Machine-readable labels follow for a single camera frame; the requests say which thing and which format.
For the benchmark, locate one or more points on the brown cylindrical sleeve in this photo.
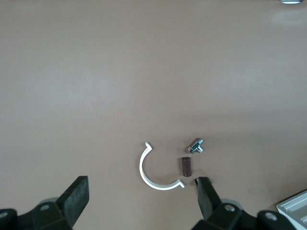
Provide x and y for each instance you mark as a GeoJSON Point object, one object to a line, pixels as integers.
{"type": "Point", "coordinates": [186, 166]}

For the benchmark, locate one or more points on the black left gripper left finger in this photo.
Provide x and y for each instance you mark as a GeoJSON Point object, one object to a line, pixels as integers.
{"type": "Point", "coordinates": [74, 198]}

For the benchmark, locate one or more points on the silver metal tee fitting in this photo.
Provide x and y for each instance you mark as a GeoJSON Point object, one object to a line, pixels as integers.
{"type": "Point", "coordinates": [196, 146]}

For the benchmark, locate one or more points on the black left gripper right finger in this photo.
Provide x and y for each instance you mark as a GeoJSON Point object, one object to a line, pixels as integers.
{"type": "Point", "coordinates": [206, 198]}

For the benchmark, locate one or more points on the small black screw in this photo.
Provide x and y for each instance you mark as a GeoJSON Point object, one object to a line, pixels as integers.
{"type": "Point", "coordinates": [195, 181]}

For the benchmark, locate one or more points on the aluminium frame profile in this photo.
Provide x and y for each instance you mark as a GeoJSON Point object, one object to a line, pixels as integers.
{"type": "Point", "coordinates": [290, 1]}

